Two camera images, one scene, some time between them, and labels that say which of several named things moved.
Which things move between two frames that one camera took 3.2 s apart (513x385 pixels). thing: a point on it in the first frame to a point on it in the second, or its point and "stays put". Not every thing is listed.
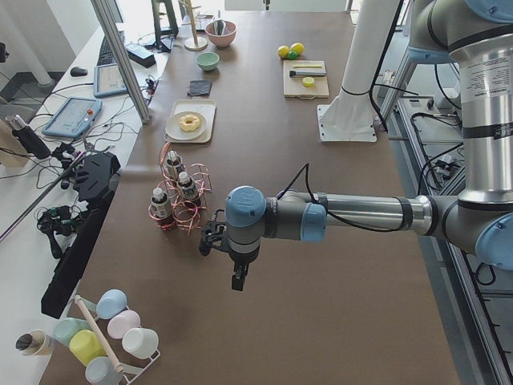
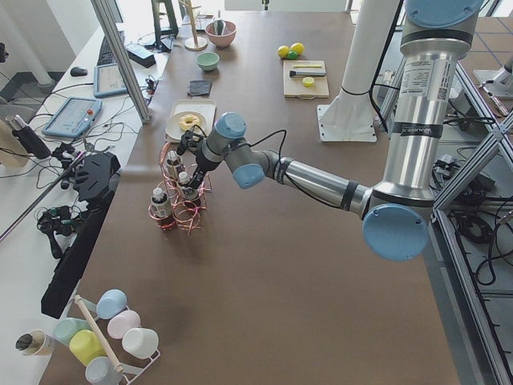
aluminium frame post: [101, 10] stays put
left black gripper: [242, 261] to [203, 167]
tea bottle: [187, 186] stays put
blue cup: [110, 303] stays put
